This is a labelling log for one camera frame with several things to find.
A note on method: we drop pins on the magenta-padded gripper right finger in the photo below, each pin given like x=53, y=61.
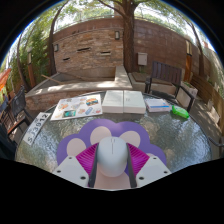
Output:
x=153, y=170

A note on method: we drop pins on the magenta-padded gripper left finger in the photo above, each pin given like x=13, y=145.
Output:
x=68, y=170

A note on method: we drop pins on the white computer mouse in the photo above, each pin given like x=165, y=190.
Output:
x=112, y=156

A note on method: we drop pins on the purple paw-shaped mouse pad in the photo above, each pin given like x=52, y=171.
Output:
x=110, y=125

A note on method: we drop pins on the white number plate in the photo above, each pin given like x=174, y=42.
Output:
x=36, y=128

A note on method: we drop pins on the colourful picture sheet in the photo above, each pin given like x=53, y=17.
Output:
x=76, y=107

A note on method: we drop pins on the green wipes pack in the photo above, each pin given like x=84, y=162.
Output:
x=180, y=112

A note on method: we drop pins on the small white and blue box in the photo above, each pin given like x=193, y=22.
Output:
x=157, y=105

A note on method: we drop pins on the black solid-back armchair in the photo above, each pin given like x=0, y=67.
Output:
x=6, y=146

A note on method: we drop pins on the white flat box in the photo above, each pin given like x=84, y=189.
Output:
x=112, y=101
x=134, y=102

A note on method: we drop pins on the black mesh-back chair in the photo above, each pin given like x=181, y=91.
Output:
x=18, y=103

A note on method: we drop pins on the raised stone basin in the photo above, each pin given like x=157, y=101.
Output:
x=121, y=78

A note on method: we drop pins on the black slatted metal armchair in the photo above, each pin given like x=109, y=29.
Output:
x=166, y=71

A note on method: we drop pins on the slanted thin tree trunk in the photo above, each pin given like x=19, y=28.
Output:
x=50, y=50
x=201, y=56

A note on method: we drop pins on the large tree trunk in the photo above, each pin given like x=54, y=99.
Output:
x=130, y=40

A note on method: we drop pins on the wooden lamp post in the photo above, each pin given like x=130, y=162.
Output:
x=31, y=71
x=188, y=63

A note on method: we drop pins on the grey wall utility box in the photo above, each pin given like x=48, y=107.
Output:
x=142, y=58

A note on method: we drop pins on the wall lamp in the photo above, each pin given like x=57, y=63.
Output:
x=117, y=35
x=56, y=47

